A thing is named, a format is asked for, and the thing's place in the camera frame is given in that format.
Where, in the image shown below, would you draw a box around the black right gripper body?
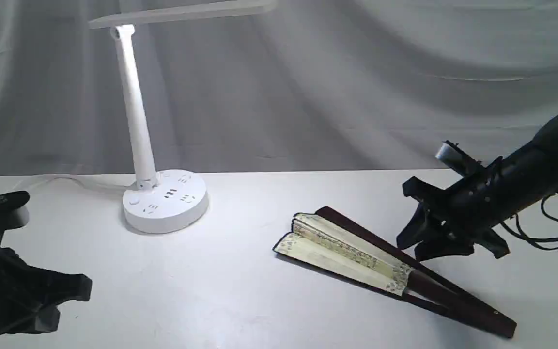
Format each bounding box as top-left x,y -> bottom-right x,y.
434,155 -> 541,243

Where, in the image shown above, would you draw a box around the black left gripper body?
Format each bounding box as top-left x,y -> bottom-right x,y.
0,248 -> 42,335

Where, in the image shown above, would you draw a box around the folding paper fan maroon ribs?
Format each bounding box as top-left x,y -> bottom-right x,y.
273,207 -> 517,339

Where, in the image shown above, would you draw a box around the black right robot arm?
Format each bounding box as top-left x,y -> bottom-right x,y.
396,115 -> 558,261

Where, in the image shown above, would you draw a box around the white desk lamp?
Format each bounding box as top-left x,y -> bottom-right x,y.
88,0 -> 277,234

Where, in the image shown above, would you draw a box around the grey backdrop curtain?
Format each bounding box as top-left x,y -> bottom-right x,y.
0,0 -> 558,176

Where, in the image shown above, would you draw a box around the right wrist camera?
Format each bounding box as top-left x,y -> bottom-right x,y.
435,141 -> 483,177

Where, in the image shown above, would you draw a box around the white power cord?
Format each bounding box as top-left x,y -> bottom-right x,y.
17,175 -> 132,193

